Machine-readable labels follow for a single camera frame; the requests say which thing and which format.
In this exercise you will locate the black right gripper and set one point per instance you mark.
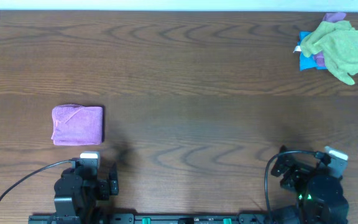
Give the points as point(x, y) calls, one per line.
point(283, 165)

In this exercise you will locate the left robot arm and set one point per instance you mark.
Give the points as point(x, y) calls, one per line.
point(78, 190)

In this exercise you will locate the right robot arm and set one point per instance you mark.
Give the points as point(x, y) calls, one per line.
point(315, 177)

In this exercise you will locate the purple cloth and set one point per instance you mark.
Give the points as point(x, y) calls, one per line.
point(77, 125)
point(328, 17)

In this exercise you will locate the blue cloth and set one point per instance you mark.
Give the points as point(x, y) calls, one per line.
point(307, 62)

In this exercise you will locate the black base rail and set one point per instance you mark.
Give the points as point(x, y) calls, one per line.
point(128, 218)

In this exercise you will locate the green cloth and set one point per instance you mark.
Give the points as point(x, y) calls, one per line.
point(338, 42)

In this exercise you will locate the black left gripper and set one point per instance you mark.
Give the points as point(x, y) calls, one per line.
point(105, 186)

